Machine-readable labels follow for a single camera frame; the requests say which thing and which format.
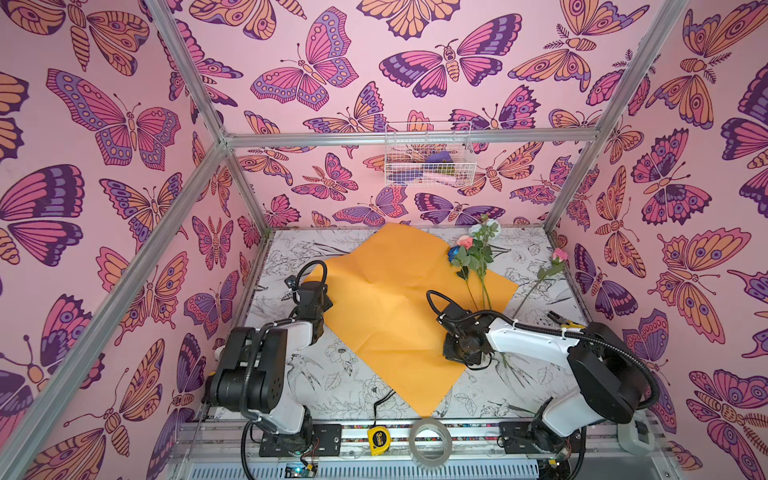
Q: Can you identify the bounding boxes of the orange wrapping paper sheet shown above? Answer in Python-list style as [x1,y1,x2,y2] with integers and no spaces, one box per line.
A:
[324,223,518,417]

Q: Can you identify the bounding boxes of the small pink fake rose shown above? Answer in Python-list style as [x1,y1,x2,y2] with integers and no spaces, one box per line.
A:
[512,248,569,319]

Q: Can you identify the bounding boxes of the white fake rose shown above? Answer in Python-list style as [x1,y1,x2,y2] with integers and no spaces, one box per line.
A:
[468,214,501,309]

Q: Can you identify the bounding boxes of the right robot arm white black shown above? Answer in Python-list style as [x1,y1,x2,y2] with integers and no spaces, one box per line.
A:
[426,290,661,455]

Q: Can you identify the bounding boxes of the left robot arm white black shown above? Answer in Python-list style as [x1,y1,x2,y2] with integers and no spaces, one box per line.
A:
[204,260,333,455]

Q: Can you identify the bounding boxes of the clear tape roll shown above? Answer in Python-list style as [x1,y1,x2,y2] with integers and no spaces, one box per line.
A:
[408,418,453,470]

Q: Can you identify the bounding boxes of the yellow tape measure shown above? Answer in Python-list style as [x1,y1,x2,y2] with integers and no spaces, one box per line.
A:
[367,390,395,457]

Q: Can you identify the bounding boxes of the green circuit board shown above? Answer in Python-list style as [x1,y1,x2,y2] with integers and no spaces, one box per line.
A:
[284,462,317,479]

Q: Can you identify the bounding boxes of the grey plastic clamp device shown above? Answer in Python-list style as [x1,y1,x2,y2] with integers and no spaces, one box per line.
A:
[617,410,656,457]

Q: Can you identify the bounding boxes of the yellow handled pliers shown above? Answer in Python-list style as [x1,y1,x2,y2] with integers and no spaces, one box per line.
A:
[547,311,585,330]

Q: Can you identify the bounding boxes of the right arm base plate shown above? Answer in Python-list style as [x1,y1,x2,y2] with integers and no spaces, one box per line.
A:
[496,419,587,461]

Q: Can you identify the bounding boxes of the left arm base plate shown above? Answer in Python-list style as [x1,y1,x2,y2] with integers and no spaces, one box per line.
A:
[259,424,342,458]

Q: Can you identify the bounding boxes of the white wire basket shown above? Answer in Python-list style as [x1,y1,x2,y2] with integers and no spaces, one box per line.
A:
[381,122,477,189]

